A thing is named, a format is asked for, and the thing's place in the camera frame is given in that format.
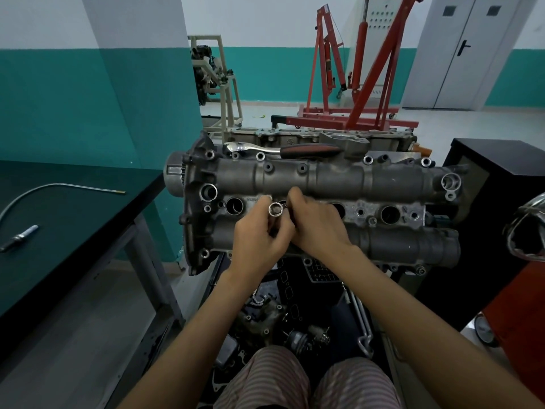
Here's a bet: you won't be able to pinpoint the person's left hand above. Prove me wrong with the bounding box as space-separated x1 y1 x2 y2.
230 194 295 282

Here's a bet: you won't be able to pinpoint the person's right hand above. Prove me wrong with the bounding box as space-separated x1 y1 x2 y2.
284 187 354 274

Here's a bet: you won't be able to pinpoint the person's left forearm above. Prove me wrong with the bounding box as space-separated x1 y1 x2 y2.
117 264 277 409

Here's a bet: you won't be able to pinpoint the person's right forearm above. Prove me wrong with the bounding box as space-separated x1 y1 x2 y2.
326 245 545 409

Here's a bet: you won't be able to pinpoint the grey engine cylinder head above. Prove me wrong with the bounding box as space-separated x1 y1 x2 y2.
163 131 470 277

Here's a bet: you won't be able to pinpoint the dark metal engine part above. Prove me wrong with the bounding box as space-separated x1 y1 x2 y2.
238 298 290 350

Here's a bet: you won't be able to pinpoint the large red engine crane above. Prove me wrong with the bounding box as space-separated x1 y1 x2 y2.
271 0 427 131

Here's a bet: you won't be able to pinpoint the folded red engine crane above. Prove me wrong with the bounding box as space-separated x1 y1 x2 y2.
304 4 348 116

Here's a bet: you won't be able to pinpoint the beige engine stand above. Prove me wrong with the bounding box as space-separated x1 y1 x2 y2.
188 35 244 133

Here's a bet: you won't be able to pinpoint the striped trousers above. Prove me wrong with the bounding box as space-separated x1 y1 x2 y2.
212 346 403 409

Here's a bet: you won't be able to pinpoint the grey electrical cabinet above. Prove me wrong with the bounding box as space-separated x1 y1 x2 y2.
344 0 405 98

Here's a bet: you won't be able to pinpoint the black cabinet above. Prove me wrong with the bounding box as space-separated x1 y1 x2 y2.
416 138 545 333

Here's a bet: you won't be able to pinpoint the grey double door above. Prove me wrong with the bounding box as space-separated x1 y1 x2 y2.
401 0 529 111

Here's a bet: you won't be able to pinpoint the dark green workbench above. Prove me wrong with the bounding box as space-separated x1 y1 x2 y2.
0 160 186 409

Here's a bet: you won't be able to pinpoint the chrome curved part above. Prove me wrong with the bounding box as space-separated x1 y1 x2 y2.
504 193 545 263

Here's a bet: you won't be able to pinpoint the red tool cart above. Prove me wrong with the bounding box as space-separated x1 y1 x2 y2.
473 260 545 403

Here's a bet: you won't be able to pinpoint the spark plug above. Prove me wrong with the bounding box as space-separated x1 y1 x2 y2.
0 225 40 253

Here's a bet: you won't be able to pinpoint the ratchet wrench red black handle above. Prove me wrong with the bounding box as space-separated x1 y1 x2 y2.
223 141 344 160

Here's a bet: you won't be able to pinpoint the silver bent metal bracket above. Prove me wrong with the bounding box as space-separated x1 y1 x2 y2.
342 283 376 359

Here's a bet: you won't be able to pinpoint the flexible metal hose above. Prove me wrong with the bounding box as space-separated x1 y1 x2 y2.
0 182 127 223

